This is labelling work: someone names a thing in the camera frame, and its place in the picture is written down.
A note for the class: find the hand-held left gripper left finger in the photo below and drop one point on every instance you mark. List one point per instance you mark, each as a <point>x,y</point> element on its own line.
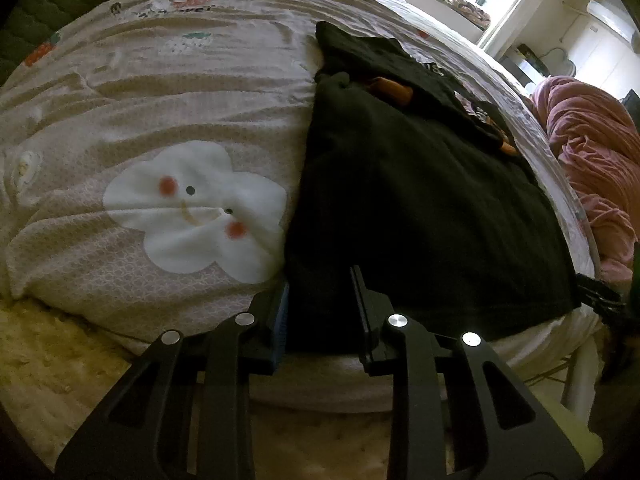
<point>281,320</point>

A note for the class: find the clothes on windowsill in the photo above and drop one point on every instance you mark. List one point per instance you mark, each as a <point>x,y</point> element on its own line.
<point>465,7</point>

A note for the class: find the printed pink bed quilt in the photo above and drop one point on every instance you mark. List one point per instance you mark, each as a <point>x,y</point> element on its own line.
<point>150,110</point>

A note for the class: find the pink duvet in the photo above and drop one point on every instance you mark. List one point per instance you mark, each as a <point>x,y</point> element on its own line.
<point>590,125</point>

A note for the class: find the black sweater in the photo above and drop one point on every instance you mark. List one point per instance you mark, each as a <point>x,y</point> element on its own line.
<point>425,210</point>

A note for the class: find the pale green object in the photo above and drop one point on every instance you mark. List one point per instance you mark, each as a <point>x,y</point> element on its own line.
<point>575,427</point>

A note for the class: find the white bed frame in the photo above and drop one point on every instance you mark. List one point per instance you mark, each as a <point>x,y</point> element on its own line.
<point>580,375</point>

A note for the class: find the white air conditioner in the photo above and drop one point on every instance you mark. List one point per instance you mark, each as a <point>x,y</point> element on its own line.
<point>610,20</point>

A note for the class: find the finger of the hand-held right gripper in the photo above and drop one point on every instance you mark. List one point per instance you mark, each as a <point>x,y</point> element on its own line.
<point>602,297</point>

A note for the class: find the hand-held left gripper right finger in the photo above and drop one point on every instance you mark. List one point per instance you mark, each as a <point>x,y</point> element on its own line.
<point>370,310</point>

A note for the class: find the green quilted headboard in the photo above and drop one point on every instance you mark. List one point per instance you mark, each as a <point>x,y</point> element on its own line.
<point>30,5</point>

